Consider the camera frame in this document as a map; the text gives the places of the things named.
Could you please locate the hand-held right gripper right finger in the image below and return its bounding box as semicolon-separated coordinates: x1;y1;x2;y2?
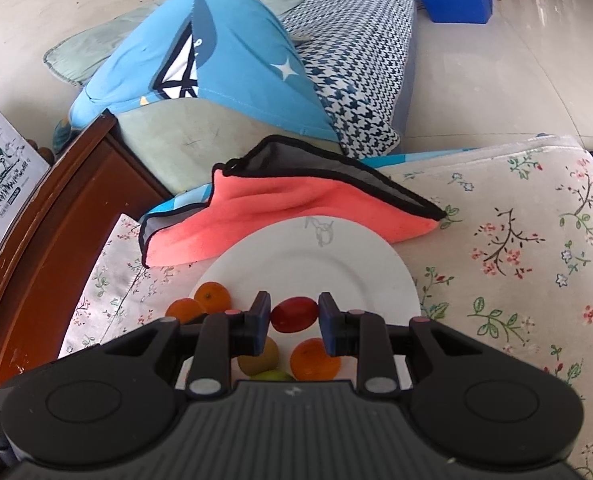
318;291;483;397

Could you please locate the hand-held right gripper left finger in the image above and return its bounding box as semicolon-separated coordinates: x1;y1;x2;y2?
104;290;272;401

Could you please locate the red cherry tomato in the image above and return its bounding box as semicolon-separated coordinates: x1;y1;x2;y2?
270;297;320;334

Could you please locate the small orange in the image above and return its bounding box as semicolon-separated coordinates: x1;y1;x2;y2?
195;282;232;315
165;298;206;325
289;338;341;382

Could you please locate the brown kiwi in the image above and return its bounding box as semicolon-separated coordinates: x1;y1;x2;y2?
237;336;280;378

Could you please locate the green jujube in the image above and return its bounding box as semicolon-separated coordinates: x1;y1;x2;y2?
249;369;297;382

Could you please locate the white plate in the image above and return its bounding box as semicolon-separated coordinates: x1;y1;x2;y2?
188;216;422;386

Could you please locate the pink towel with black trim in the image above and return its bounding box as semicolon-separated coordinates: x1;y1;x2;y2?
139;135;447;268

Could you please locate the floral tablecloth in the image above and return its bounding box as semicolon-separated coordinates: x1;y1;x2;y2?
59;135;593;480

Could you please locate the houndstooth sofa cover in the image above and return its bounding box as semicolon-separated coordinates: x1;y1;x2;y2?
279;0;420;161

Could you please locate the blue whale pillow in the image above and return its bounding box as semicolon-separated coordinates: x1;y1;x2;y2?
51;0;342;143

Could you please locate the cow print carton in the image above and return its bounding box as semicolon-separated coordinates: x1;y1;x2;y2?
0;91;51;286

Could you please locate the blue plastic basket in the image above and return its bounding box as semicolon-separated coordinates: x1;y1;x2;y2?
414;0;493;25

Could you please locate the wooden bed frame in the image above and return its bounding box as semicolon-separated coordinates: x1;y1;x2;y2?
0;112;174;391

